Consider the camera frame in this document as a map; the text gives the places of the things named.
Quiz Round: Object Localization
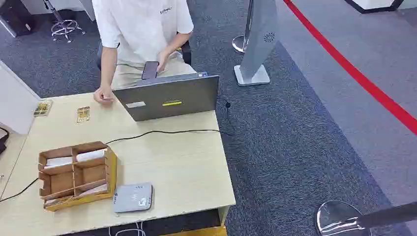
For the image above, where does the person's left hand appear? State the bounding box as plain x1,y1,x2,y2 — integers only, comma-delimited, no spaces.
156,51,171,74

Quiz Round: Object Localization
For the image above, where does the chrome stool base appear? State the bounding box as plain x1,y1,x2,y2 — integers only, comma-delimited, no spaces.
43,0,87,44

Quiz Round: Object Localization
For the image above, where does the dark stanchion post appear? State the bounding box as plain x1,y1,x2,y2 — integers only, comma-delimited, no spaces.
357,202,417,229

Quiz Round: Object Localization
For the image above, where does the red floor tape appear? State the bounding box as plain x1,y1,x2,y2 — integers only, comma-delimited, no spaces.
282,0,417,137

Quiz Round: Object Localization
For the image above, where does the white partition panel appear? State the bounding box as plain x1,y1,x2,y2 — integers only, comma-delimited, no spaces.
0,60,41,136

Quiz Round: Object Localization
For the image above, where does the grey laptop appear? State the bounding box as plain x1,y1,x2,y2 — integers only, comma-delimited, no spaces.
112,72,220,122

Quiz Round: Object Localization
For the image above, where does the card in box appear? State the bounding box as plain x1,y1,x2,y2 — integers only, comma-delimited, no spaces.
44,183,109,207

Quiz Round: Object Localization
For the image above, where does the white card stack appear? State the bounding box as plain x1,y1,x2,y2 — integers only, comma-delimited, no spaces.
44,156,74,169
76,148,108,163

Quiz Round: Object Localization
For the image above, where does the yellow printed card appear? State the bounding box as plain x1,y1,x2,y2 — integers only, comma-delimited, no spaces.
76,106,91,125
33,99,54,118

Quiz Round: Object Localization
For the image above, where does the white cable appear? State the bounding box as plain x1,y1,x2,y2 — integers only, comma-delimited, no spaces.
108,222,147,236

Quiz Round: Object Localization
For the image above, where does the black cable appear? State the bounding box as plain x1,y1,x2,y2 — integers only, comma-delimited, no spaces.
0,97,236,203

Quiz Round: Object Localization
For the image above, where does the chrome stanchion post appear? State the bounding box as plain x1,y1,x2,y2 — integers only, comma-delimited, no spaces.
232,0,255,55

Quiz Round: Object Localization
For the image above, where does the black smartphone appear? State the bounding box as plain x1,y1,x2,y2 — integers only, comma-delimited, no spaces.
141,60,160,81

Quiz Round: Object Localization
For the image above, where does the person's right hand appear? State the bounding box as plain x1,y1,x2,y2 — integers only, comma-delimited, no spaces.
93,86,115,105

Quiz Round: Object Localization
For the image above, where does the person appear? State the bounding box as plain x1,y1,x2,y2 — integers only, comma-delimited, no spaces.
91,0,197,104

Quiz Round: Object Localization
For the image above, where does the chrome stanchion base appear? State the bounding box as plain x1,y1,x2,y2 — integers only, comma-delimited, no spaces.
315,200,373,236

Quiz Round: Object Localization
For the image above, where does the person's hand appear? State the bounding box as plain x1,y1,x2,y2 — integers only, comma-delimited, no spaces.
156,51,171,74
93,86,115,105

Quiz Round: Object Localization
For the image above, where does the wooden card box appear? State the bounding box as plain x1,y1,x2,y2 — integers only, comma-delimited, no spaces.
37,141,118,212

